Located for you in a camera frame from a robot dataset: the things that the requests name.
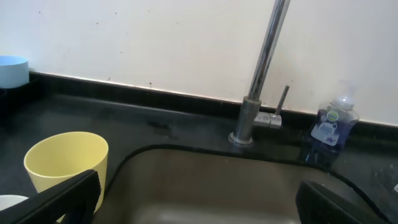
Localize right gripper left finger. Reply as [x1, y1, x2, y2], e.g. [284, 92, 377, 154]
[0, 169, 102, 224]

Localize steel tap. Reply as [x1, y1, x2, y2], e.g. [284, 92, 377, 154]
[228, 0, 292, 147]

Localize yellow cup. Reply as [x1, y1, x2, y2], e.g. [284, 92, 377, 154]
[24, 131, 109, 223]

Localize white cup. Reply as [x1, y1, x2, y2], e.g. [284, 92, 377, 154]
[0, 194, 29, 212]

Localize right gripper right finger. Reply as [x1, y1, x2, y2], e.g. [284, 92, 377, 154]
[295, 179, 391, 224]

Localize steel sink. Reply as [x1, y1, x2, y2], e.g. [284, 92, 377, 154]
[93, 144, 398, 224]

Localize blue soap bottle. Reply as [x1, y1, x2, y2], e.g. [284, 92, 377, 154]
[298, 95, 361, 169]

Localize blue cup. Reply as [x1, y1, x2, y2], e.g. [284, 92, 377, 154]
[0, 55, 30, 90]

